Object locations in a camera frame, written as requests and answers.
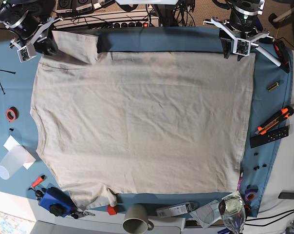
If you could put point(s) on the orange utility knife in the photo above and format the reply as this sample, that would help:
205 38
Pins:
276 118

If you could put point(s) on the red tape roll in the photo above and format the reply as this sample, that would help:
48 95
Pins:
11 114

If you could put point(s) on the blue box with knob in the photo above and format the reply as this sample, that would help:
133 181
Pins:
57 202

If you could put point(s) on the grey ceramic mug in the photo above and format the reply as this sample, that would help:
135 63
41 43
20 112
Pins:
136 220

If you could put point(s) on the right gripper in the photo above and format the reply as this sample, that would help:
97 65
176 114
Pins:
29 30

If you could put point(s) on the metal keys with fob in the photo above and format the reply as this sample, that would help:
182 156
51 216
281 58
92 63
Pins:
78 214

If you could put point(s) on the folded paper map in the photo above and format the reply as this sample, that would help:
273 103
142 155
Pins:
207 214

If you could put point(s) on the translucent plastic cup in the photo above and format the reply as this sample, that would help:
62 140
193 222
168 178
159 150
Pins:
13 161

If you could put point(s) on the orange marker pen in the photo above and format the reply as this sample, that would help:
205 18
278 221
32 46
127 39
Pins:
37 182

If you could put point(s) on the packaged tool blister pack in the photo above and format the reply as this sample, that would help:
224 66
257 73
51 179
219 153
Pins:
176 210

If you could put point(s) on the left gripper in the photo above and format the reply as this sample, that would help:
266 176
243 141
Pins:
236 35

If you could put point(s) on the white marker pen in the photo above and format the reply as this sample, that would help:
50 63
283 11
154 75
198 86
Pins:
269 56

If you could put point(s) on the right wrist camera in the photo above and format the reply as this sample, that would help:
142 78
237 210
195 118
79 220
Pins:
26 52

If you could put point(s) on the white paper sheet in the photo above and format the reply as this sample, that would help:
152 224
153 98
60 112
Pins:
11 142

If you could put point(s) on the black phone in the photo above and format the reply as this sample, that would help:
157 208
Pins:
286 195

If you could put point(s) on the purple tape roll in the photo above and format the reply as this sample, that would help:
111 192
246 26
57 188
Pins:
250 194

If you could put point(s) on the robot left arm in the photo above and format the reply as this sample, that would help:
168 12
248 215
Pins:
243 16

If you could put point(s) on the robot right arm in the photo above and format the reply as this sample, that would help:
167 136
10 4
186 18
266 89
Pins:
12 10

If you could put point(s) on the beige T-shirt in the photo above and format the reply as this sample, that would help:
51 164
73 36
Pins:
147 122

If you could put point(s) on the black remote control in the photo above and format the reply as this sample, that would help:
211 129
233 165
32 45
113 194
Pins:
269 137

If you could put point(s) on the black power strip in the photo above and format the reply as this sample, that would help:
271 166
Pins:
132 24

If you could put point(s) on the green AA battery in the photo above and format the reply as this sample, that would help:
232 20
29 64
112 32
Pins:
273 86

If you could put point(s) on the purple glue tube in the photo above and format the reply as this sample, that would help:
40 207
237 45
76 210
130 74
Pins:
239 181

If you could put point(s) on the red cube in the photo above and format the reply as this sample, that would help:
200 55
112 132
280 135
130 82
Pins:
112 210

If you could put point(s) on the black orange box cutter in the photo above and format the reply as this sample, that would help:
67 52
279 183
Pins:
281 51

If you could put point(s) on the blue table cloth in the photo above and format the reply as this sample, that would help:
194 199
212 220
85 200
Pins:
257 163

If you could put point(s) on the clear wine glass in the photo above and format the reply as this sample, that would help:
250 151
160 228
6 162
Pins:
232 212

